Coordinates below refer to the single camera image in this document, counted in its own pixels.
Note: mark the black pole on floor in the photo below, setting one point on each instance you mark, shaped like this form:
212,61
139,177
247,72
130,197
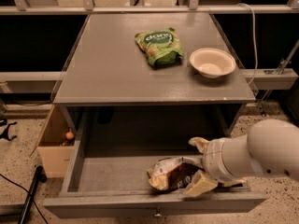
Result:
38,177

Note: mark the white bowl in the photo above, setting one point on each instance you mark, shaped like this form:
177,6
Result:
212,63

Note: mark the metal railing frame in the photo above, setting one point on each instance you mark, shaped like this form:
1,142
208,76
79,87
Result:
146,3

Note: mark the grey cabinet counter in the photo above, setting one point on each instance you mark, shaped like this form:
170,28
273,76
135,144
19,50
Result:
132,72

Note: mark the black clamp tool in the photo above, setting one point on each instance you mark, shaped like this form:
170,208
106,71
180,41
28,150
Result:
5,133

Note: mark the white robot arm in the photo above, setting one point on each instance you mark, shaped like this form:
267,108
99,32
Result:
270,149

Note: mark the small orange ball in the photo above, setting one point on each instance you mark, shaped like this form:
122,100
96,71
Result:
69,136

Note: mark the cardboard box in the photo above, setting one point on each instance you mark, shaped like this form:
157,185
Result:
54,150

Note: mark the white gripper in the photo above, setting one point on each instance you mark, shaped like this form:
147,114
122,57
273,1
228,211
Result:
212,160

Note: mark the green chip bag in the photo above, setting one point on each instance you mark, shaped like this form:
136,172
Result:
161,47

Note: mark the grey open drawer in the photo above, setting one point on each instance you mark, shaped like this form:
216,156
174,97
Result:
105,181

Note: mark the brown chip bag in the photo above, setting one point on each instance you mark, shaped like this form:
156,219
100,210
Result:
169,173

